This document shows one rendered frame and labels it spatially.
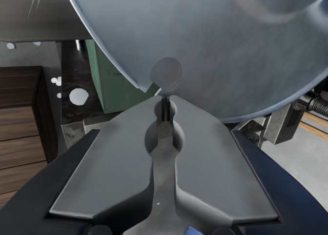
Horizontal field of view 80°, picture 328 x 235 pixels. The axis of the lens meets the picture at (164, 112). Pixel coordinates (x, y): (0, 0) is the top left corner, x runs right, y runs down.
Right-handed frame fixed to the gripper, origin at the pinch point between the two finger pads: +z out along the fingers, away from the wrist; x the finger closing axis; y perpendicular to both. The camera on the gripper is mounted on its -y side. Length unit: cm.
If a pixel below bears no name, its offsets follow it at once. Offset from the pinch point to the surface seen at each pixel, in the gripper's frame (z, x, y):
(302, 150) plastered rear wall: 100, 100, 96
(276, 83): 6.1, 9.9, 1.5
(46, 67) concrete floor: 65, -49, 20
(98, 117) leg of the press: 13.7, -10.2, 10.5
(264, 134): 13.5, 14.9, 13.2
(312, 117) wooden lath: 81, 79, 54
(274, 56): 5.5, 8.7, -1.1
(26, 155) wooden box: 30, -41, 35
